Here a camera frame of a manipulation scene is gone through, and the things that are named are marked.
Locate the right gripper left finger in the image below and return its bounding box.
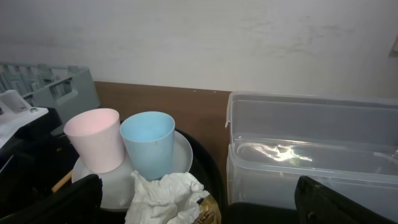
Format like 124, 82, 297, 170
1, 174, 103, 224

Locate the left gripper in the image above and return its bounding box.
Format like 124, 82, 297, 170
1, 108, 78, 218

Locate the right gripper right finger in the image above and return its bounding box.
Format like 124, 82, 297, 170
294, 176, 395, 224

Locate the wooden chopstick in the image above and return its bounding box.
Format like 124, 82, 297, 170
51, 170, 73, 193

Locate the pink plastic cup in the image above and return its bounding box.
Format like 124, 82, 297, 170
63, 108, 125, 174

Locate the white paper napkin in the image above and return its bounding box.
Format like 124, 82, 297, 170
125, 171, 210, 224

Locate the blue plastic cup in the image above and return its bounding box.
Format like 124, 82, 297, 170
120, 111, 175, 180

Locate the grey plastic dishwasher rack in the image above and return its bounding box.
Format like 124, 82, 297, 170
1, 62, 100, 123

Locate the grey round plate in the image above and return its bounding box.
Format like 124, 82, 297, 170
71, 130, 194, 213

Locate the black rectangular tray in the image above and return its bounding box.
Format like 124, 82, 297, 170
221, 202, 299, 224

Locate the clear plastic bin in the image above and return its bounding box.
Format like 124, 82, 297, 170
226, 91, 397, 221

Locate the round black serving tray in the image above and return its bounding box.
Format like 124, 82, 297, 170
53, 129, 228, 213

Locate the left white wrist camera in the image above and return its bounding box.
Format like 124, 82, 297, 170
1, 90, 49, 147

